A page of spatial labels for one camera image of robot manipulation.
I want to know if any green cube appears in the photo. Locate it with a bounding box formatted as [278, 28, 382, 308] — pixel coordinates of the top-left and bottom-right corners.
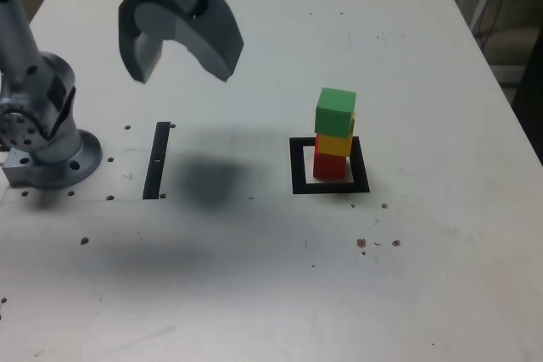
[314, 86, 357, 139]

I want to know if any yellow cube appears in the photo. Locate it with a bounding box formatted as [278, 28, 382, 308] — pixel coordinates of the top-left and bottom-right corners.
[316, 110, 357, 158]

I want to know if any red cube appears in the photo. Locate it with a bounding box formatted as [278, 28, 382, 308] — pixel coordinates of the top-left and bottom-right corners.
[312, 152, 347, 180]

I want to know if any black tape square outline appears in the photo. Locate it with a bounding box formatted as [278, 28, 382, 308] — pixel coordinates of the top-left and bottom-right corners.
[288, 136, 371, 196]

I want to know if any black tape strip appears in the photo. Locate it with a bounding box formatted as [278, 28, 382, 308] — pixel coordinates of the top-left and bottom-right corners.
[142, 121, 171, 201]

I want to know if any dark cabinet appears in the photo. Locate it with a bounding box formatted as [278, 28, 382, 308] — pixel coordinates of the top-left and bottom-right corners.
[511, 26, 543, 142]

